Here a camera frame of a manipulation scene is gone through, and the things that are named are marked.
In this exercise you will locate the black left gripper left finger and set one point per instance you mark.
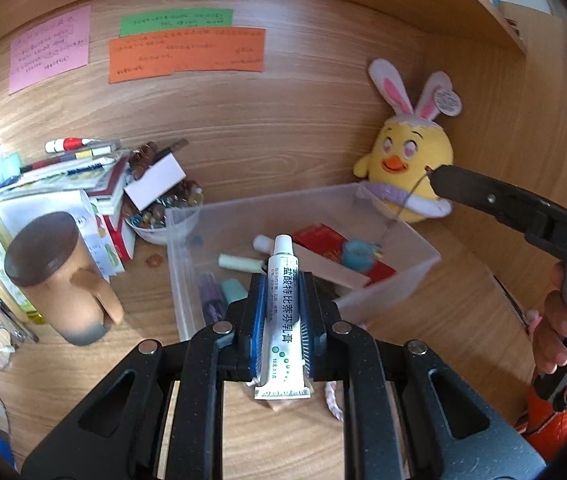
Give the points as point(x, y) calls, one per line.
point(116, 431)

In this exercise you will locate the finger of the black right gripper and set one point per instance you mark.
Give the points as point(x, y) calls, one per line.
point(508, 204)

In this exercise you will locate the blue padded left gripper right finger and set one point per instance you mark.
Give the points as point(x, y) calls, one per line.
point(405, 408)

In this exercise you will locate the purple small bottle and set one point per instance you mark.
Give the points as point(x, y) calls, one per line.
point(212, 299)

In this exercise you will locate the white ointment tube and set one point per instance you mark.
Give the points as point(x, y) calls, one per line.
point(282, 377)

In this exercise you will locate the light blue capped tube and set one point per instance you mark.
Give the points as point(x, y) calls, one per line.
point(233, 290)

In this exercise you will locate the pale green tube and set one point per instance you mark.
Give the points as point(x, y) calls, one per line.
point(241, 264)

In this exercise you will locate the red tea box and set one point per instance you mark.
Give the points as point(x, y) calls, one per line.
point(327, 242)

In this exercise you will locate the person right hand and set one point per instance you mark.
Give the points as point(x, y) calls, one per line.
point(549, 350)

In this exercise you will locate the yellow chick plush toy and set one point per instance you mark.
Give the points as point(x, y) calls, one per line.
point(409, 145)

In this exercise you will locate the clear plastic storage bin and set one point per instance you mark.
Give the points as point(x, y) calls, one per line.
point(247, 228)

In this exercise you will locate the brown mug with lid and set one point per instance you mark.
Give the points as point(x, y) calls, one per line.
point(51, 265)

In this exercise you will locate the bowl of beads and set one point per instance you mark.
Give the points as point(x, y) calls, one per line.
point(180, 207)

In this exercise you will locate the stack of books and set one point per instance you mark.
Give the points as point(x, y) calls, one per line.
point(87, 189)

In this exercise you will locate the white small cardboard box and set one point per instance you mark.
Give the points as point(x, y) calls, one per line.
point(157, 180)

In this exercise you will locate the red white marker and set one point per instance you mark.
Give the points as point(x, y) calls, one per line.
point(62, 145)

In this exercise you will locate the orange paper note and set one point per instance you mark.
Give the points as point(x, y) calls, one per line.
point(195, 49)

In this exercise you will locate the pink paper note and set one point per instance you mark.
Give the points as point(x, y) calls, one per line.
point(49, 49)

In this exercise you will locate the green paper note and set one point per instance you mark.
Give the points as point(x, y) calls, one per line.
point(156, 21)

